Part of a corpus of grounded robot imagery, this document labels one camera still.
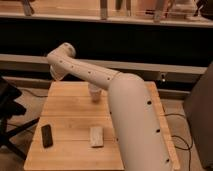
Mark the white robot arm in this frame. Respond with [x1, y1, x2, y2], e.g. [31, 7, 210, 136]
[47, 42, 172, 171]

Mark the black office chair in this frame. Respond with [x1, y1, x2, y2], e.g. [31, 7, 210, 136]
[0, 76, 39, 160]

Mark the black smartphone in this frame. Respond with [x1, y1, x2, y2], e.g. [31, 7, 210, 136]
[41, 124, 53, 148]

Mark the beige rectangular sponge block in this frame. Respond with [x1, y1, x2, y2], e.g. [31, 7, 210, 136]
[90, 126, 104, 148]

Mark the dark cabinet at right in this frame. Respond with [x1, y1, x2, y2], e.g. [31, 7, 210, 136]
[183, 61, 213, 171]

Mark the black floor cable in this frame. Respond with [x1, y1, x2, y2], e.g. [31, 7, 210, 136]
[163, 113, 194, 171]

